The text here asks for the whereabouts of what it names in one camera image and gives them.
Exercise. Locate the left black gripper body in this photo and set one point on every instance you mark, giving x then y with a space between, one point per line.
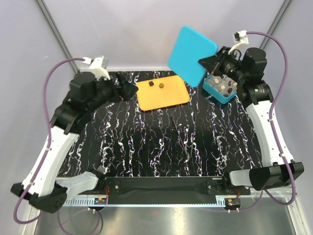
107 90

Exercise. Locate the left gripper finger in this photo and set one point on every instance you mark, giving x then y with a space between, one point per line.
122 82
128 91

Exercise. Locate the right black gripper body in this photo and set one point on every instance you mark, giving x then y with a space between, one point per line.
228 66

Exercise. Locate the teal box lid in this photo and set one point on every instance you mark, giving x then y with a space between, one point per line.
189 48

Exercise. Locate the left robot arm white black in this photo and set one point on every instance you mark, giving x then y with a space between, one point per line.
86 94

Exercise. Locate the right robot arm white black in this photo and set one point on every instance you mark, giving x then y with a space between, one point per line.
278 166

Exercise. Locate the teal chocolate box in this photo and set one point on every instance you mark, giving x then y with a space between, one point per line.
214 89

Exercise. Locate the orange plastic tray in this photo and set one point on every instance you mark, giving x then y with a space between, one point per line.
173 93

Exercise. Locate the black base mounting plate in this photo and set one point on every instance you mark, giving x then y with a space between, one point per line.
169 191

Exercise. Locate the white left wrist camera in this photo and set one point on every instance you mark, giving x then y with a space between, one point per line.
95 66

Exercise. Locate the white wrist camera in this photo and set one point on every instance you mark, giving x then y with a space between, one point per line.
240 39
95 66

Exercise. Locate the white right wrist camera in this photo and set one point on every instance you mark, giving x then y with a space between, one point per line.
240 39

